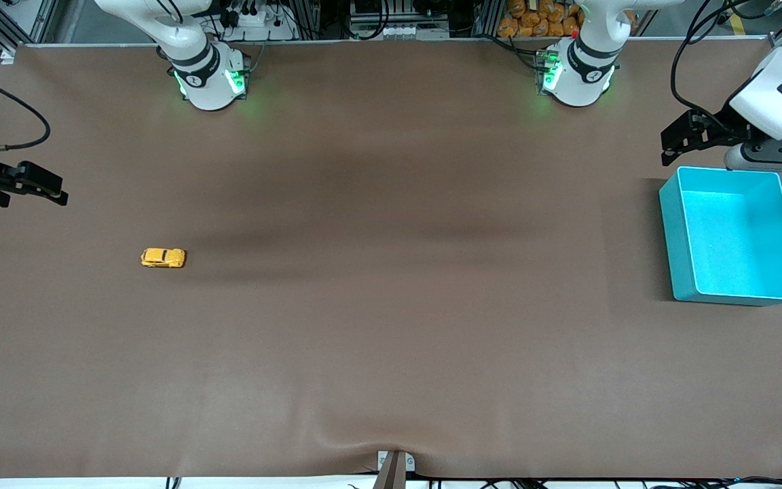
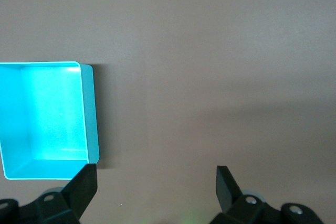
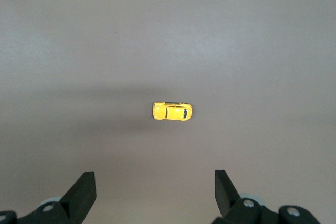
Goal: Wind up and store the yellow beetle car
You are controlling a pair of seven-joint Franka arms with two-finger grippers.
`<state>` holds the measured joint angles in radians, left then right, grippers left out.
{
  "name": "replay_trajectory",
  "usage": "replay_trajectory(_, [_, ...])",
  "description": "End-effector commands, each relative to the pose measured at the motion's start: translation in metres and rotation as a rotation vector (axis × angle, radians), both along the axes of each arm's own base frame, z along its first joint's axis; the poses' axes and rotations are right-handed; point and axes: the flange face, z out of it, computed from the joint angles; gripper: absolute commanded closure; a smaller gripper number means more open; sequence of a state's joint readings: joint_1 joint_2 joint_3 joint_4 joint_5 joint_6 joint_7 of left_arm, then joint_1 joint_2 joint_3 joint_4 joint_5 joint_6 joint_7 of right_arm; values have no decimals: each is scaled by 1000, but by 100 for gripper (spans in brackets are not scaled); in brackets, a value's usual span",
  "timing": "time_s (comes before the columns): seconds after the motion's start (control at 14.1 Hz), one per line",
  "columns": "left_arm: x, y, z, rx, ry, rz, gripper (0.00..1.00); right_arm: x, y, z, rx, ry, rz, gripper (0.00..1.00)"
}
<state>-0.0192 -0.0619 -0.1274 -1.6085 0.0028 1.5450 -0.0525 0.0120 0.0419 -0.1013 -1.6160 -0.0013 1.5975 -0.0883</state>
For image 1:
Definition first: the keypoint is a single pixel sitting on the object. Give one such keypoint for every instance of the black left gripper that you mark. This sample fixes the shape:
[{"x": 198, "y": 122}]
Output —
[{"x": 724, "y": 126}]

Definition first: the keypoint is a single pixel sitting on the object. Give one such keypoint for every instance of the yellow beetle toy car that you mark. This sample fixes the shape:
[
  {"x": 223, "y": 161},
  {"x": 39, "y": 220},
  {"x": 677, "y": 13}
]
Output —
[{"x": 163, "y": 257}]

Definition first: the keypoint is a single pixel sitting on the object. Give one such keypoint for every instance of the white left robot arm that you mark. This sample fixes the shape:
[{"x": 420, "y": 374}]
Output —
[{"x": 578, "y": 85}]

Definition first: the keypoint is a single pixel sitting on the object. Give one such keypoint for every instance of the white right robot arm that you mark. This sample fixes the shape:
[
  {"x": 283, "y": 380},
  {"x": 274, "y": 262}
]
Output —
[{"x": 211, "y": 88}]

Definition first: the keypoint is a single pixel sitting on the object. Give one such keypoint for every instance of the teal plastic storage box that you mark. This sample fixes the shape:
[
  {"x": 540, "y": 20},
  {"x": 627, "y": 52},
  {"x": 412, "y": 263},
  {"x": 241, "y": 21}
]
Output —
[{"x": 737, "y": 251}]

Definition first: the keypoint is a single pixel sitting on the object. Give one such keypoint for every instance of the pile of orange packets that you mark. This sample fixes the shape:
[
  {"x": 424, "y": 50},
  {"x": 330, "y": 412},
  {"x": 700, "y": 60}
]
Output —
[{"x": 533, "y": 20}]

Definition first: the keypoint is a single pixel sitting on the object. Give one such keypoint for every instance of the white power strip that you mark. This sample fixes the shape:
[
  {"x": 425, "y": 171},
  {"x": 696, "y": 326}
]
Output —
[{"x": 275, "y": 28}]

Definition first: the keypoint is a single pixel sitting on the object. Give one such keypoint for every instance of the grey metal equipment rack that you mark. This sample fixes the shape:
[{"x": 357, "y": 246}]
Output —
[{"x": 398, "y": 30}]

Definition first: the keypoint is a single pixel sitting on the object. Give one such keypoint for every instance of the brown table mat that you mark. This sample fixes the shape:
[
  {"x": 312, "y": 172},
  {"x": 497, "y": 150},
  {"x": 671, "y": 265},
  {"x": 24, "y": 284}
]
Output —
[{"x": 391, "y": 272}]

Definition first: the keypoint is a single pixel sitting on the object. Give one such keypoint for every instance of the grey metal table clamp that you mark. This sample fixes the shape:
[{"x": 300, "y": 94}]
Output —
[{"x": 394, "y": 472}]

